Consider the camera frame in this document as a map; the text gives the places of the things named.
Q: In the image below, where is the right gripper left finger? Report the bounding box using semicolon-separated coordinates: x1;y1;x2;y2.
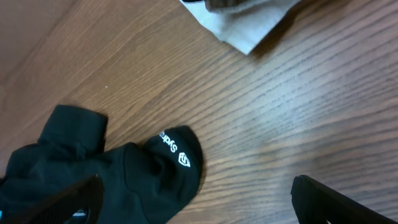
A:
1;175;104;224

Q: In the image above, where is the black t-shirt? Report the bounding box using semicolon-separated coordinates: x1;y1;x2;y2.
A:
1;105;203;223

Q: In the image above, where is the folded beige garment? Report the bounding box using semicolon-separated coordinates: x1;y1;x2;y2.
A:
181;0;300;55

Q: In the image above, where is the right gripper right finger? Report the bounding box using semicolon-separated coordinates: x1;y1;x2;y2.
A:
290;175;397;224

